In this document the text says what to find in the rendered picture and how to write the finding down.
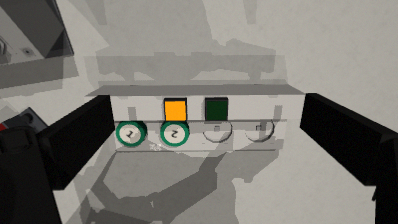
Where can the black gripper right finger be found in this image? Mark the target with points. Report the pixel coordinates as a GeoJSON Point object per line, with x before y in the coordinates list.
{"type": "Point", "coordinates": [365, 148]}

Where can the grey button panel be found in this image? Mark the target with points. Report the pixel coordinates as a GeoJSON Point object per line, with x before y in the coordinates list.
{"type": "Point", "coordinates": [29, 29]}

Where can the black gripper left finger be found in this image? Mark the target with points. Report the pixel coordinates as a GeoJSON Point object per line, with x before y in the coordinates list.
{"type": "Point", "coordinates": [65, 147]}

